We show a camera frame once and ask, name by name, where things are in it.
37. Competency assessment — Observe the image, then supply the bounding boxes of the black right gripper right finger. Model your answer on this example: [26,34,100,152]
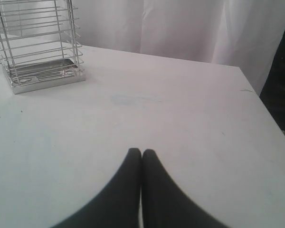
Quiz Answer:
[142,149,223,228]

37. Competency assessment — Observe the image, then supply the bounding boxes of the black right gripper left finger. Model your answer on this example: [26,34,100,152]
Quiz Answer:
[54,148,142,228]

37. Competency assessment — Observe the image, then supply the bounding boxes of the white backdrop curtain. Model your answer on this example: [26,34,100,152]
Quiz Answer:
[74,0,285,94]

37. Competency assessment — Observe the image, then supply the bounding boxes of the chrome wire utensil rack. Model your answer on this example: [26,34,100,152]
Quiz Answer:
[0,0,86,94]

